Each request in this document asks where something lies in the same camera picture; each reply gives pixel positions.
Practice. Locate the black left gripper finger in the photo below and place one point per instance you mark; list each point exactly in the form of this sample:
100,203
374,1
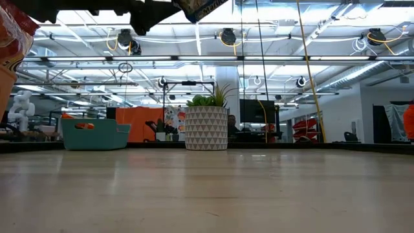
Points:
140,24
161,8

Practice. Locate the blue Maruchan ramen pack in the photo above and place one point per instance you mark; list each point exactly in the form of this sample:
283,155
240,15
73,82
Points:
200,9

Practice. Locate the red Maruchan ramen pack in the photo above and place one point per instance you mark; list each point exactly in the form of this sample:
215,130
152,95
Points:
16,39

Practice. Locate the long ceiling light bar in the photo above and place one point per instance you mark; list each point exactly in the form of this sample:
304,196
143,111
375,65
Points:
207,58

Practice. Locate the white building column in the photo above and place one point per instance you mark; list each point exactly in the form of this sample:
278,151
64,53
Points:
226,77

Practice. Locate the orange partition panel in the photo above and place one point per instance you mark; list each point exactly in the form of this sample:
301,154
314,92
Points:
139,123

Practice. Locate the colourful patterned board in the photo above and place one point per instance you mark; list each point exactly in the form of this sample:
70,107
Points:
176,116

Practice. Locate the white robot figure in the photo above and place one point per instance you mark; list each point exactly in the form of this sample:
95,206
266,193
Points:
21,108

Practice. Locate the teal plastic bin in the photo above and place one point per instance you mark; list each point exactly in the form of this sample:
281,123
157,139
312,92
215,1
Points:
97,139

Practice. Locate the potted succulent in patterned pot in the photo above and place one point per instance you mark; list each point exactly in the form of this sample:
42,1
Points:
207,129

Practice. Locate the black display screen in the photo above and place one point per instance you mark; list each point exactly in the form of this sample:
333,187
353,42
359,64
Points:
257,111

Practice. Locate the black desk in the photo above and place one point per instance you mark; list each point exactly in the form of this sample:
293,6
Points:
255,136

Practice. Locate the red stacked chairs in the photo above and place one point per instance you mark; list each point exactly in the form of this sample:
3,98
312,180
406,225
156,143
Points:
305,126

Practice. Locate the black office chair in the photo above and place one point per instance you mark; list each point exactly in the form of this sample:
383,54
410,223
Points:
351,137

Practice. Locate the grey hanging cloth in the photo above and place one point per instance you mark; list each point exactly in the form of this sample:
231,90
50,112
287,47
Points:
396,121

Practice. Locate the black metal stand frame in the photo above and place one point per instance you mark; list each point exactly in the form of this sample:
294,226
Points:
189,83

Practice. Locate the black metal table frame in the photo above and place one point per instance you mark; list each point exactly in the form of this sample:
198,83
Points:
291,147

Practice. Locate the silver ventilation duct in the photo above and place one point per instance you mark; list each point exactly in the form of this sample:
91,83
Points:
355,73

